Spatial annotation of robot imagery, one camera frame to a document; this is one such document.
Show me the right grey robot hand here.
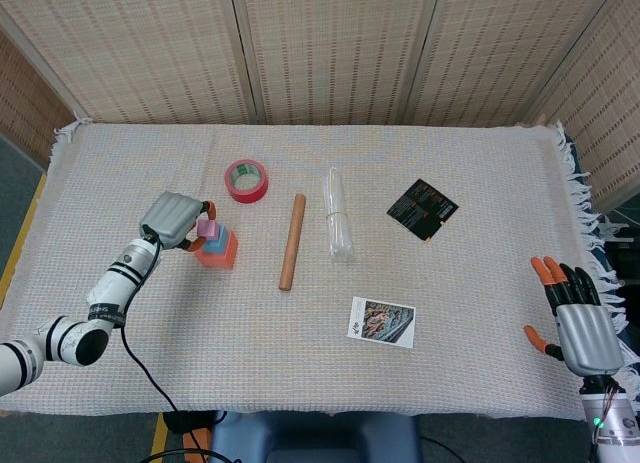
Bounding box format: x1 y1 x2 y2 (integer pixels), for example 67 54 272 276
523 255 626 379

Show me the medium blue foam cube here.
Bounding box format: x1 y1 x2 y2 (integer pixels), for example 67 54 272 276
202 224 232 252

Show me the postcard with dragon picture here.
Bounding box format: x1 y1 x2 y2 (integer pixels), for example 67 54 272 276
346 295 417 350

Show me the large orange foam cube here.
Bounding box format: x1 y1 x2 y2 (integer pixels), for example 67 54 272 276
193 226 240 272

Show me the black printed leaflet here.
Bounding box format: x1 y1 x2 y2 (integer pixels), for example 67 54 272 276
385 178 460 244

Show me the red tape roll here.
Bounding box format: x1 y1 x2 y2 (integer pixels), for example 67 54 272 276
223 158 270 204

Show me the wooden rolling pin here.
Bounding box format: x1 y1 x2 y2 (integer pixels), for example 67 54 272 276
278 193 307 292

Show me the dark blue table undercloth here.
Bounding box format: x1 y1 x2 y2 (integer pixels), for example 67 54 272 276
567 132 640 384

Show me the beige woven tablecloth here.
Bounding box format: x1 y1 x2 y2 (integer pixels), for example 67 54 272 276
0 117 632 424

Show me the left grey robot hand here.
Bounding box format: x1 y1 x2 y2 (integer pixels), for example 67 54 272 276
138 191 219 254

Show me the woven bamboo screen panel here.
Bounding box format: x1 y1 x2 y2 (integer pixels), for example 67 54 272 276
229 0 444 127
0 27 76 152
529 0 640 209
0 0 264 126
404 0 624 127

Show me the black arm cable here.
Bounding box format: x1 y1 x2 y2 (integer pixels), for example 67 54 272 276
117 230 182 417

